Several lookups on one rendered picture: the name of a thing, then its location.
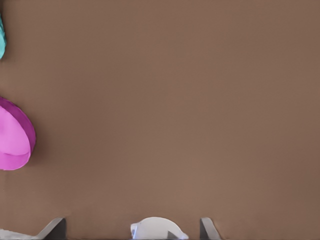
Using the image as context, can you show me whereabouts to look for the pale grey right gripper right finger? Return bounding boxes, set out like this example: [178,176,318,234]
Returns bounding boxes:
[199,216,224,240]

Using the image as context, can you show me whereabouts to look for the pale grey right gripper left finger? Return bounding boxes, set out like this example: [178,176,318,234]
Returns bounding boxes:
[35,216,67,240]

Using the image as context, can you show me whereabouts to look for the magenta bowl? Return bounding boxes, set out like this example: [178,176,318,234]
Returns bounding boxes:
[0,96,37,172]

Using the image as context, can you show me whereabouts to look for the teal bowl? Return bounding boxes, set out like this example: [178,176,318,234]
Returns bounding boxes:
[0,11,7,60]

